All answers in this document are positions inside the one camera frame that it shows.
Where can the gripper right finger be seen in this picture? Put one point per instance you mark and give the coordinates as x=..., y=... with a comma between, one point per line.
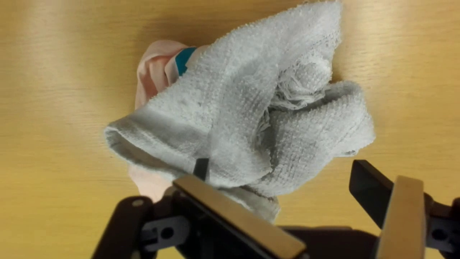
x=408, y=216

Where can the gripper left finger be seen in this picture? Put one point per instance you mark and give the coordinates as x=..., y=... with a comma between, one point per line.
x=225, y=224

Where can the grey terry cloth towel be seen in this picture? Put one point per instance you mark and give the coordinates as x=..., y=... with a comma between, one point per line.
x=259, y=110

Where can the peach patterned cloth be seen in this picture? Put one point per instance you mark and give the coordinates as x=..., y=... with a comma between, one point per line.
x=156, y=77

